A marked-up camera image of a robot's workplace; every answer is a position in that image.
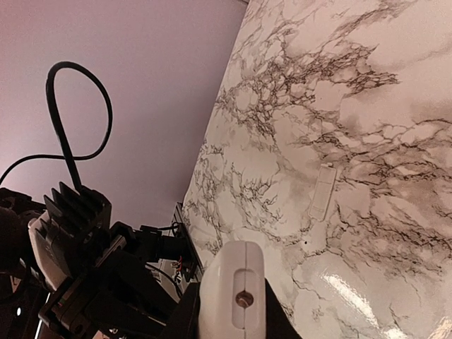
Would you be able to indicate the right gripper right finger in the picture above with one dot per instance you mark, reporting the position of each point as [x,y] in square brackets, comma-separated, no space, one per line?
[278,325]

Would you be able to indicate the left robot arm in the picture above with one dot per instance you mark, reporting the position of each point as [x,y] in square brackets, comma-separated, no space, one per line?
[17,258]

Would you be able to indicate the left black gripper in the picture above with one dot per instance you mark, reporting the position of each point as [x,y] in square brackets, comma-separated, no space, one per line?
[118,294]

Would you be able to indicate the white battery compartment cover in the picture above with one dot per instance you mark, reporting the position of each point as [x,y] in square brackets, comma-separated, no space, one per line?
[322,192]

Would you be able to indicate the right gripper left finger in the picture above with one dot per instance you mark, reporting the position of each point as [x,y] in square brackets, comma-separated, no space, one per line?
[183,323]

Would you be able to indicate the white remote control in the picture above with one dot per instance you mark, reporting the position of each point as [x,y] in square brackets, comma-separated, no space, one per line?
[232,294]

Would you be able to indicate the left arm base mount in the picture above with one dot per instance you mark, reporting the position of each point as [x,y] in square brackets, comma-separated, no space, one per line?
[171,243]

